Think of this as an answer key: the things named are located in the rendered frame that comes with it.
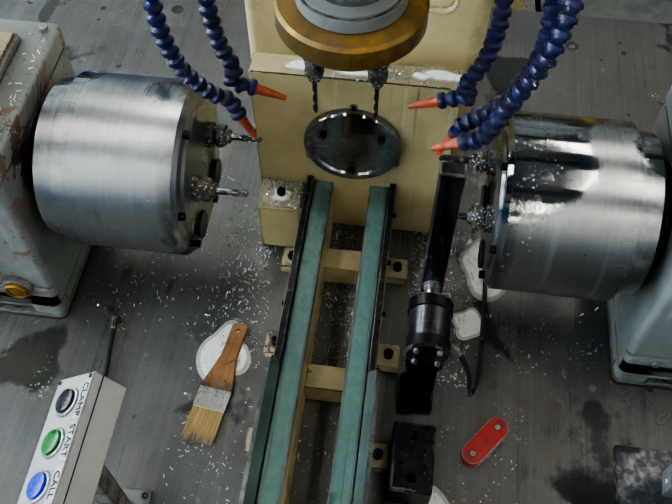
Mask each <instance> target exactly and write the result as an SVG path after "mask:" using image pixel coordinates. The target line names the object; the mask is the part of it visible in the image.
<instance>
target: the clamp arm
mask: <svg viewBox="0 0 672 504"><path fill-rule="evenodd" d="M466 177H467V164H464V163H454V162H444V161H443V162H441V163H440V168H439V174H438V180H437V186H436V192H435V198H434V204H433V210H432V216H431V222H430V228H429V234H428V240H427V246H426V252H425V258H424V264H423V270H422V276H421V284H420V291H421V292H424V290H425V289H426V284H427V283H429V284H428V288H431V287H433V283H435V288H436V289H437V290H439V293H442V290H443V285H444V281H445V276H446V271H447V266H448V262H449V257H450V252H451V248H452V243H453V238H454V233H455V229H456V224H457V219H458V215H459V210H460V205H461V200H462V196H463V191H464V186H465V181H466ZM439 287H440V288H439Z"/></svg>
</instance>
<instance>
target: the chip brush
mask: <svg viewBox="0 0 672 504"><path fill-rule="evenodd" d="M238 330H239V331H240V332H239V333H238V332H237V331H238ZM247 330H248V327H247V326H246V325H243V324H239V323H234V324H233V325H232V328H231V330H230V333H229V335H228V338H227V340H226V343H225V346H224V348H223V351H222V353H221V355H220V357H219V358H218V360H217V361H216V363H215V364H214V365H213V367H212V368H211V370H210V371H209V373H208V374H207V375H206V377H205V378H204V380H203V383H202V385H200V387H199V390H198V392H197V395H196V398H195V400H194V403H193V407H192V409H191V412H190V414H189V417H188V419H187V422H186V424H185V427H184V430H183V432H182V435H181V437H180V438H182V439H183V440H185V441H186V442H189V443H203V444H205V445H207V446H209V447H210V448H212V446H213V443H214V440H215V438H216V435H217V432H218V430H219V427H220V424H221V422H222V419H223V416H224V415H225V412H226V410H227V407H228V404H229V402H230V399H231V396H232V390H233V387H234V378H235V368H236V360H237V357H238V354H239V352H240V349H241V346H242V343H243V341H244V338H245V336H246V333H247Z"/></svg>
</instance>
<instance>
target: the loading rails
mask: <svg viewBox="0 0 672 504"><path fill-rule="evenodd" d="M388 191H389V196H388ZM395 193H396V184H392V183H390V187H389V188H388V187H379V186H370V192H369V199H368V207H367V214H366V222H365V229H364V237H363V244H362V251H352V250H343V249H333V248H330V243H331V236H332V230H333V182H330V181H320V180H315V184H314V176H313V175H308V177H307V182H306V188H305V193H304V198H303V203H302V204H300V208H302V209H301V214H300V219H299V224H298V230H297V235H296V240H295V245H294V248H293V247H284V250H283V255H282V260H281V271H282V272H289V277H288V282H287V288H286V293H285V298H284V300H282V305H283V309H282V314H281V319H280V324H279V330H278V332H277V331H268V332H267V336H266V341H265V346H264V351H263V352H264V357H266V363H265V368H264V373H263V378H262V384H261V389H260V394H259V399H258V404H257V409H256V414H255V419H254V425H253V427H249V428H248V432H247V437H246V442H245V447H244V454H245V456H246V457H247V460H246V466H245V471H244V476H243V481H242V486H241V491H240V496H239V501H238V504H290V503H289V497H290V491H291V485H292V479H293V473H294V466H295V460H296V454H297V448H298V442H299V435H300V429H301V423H302V417H303V410H304V404H305V398H306V399H312V400H321V401H329V402H337V403H341V408H340V415H339V423H338V430H337V438H336V445H335V453H334V460H333V468H332V475H331V482H330V490H329V497H328V504H367V500H368V490H369V481H370V472H373V473H380V474H387V473H388V469H389V459H390V448H391V446H390V444H385V443H377V442H374V435H375V425H376V416H377V407H378V397H379V388H380V379H381V371H384V372H392V373H397V371H398V364H399V354H400V346H399V345H390V344H382V343H380V344H379V340H380V331H381V322H382V317H385V313H386V312H383V304H384V295H385V287H386V283H390V284H399V285H405V284H406V280H407V270H408V260H405V259H395V258H389V251H390V242H391V233H392V223H393V218H396V213H394V203H395ZM387 202H388V204H387ZM324 281H325V282H334V283H343V284H345V283H346V284H352V285H357V289H356V296H355V304H354V311H353V318H352V326H351V333H350V341H349V348H348V356H347V363H346V368H344V367H335V366H327V365H318V364H311V361H312V354H313V348H314V342H315V336H316V330H317V323H318V317H319V311H320V305H321V299H322V292H323V286H324Z"/></svg>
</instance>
